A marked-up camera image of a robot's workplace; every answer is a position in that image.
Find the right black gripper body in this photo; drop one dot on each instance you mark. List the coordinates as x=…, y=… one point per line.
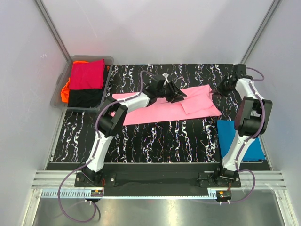
x=224, y=87

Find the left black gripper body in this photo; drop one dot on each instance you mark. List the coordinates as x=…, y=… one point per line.
x=166, y=92

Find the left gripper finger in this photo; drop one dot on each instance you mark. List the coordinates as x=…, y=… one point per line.
x=174, y=99
x=175, y=92

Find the pink t shirt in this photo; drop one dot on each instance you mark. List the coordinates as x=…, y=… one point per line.
x=197, y=104

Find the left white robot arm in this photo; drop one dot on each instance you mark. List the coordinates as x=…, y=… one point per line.
x=112, y=116

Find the blue folded t shirt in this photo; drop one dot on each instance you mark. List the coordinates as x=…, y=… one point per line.
x=226, y=134

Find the black marbled table mat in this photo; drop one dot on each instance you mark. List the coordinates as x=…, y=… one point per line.
x=193, y=140

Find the black t shirt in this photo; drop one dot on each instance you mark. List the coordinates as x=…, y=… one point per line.
x=82, y=97

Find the magenta folded t shirt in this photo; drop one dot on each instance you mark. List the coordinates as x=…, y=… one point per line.
x=87, y=75

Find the clear plastic bin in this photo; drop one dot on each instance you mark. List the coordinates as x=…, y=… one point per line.
x=56, y=101

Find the orange t shirt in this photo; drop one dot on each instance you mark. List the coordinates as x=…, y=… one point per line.
x=64, y=93

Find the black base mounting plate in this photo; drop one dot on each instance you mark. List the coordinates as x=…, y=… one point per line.
x=155, y=178

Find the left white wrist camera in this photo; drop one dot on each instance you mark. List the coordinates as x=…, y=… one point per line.
x=166, y=75

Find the white slotted cable duct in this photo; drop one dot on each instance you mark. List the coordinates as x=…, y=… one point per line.
x=98, y=194

